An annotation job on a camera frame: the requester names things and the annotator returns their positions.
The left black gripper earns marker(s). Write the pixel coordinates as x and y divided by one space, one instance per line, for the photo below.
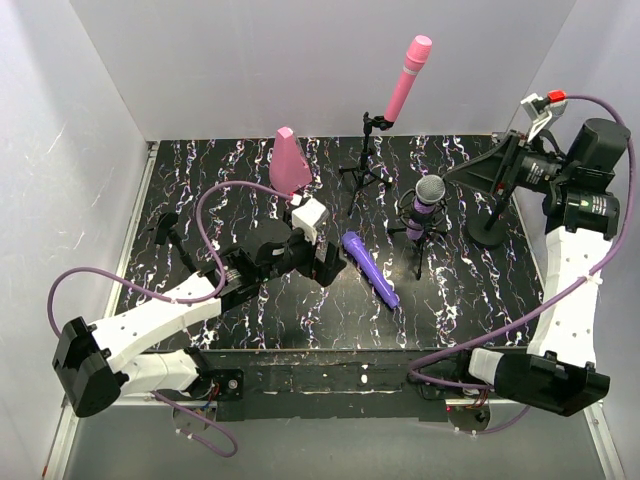
323 262

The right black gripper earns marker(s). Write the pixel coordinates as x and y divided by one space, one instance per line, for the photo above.
503 163

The purple plastic microphone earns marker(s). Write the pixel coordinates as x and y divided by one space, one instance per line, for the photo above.
355 248

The purple glitter microphone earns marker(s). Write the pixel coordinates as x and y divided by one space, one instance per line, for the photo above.
429 192

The black round-base mic stand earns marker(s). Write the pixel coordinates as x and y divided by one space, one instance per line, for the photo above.
489 230

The black folding tripod stand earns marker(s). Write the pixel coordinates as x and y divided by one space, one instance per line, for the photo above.
362 173

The pink microphone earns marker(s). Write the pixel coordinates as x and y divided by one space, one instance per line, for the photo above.
415 59

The black clip mic stand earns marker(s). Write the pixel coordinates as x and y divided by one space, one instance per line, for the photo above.
165 232

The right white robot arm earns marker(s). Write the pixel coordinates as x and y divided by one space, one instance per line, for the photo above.
557 372

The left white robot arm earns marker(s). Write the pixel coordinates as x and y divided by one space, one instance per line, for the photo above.
101 362

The pink metronome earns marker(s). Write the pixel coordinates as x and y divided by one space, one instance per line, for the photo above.
289 170

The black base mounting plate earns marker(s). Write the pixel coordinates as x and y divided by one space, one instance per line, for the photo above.
327 384

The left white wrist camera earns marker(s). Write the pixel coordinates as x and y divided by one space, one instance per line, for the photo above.
308 214

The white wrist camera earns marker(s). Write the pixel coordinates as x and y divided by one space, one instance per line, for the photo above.
308 214
543 111

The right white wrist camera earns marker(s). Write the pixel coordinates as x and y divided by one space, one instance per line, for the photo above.
543 111

